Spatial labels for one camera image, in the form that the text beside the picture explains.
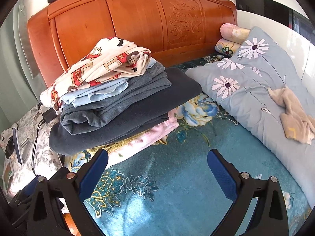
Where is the cream cartoon print garment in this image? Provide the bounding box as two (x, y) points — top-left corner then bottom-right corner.
(40, 37), (151, 111)

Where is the grey leaf print sheet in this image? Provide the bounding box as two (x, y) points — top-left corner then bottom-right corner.
(1, 105), (63, 200)

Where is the black power adapter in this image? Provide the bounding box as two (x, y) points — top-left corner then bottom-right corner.
(42, 108), (57, 124)

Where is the beige cloth on quilt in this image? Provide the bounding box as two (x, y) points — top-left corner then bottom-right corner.
(268, 87), (314, 145)

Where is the grey folded sweater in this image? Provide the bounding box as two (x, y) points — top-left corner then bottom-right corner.
(60, 62), (171, 135)

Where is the teal floral plush blanket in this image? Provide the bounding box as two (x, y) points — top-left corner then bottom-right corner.
(84, 94), (312, 235)

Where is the light blue folded garment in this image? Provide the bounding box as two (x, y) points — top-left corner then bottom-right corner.
(59, 59), (165, 110)

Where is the pink folded garment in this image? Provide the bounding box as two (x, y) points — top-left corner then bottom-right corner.
(106, 109), (179, 167)

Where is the light blue daisy quilt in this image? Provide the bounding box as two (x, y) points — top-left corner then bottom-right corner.
(186, 27), (314, 206)

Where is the dark navy folded garment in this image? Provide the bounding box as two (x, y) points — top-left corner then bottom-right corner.
(49, 67), (202, 156)

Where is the yellow floral pillow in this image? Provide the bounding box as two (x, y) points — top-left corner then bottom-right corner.
(215, 38), (241, 56)

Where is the pink floral pillow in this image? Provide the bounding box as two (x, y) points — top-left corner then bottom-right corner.
(220, 23), (250, 40)

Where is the white glossy wardrobe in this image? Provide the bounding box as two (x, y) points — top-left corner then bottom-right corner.
(235, 0), (314, 94)

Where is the orange wooden headboard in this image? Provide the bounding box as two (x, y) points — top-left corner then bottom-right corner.
(27, 0), (237, 85)

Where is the black cable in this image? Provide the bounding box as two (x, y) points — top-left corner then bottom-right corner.
(30, 100), (48, 178)

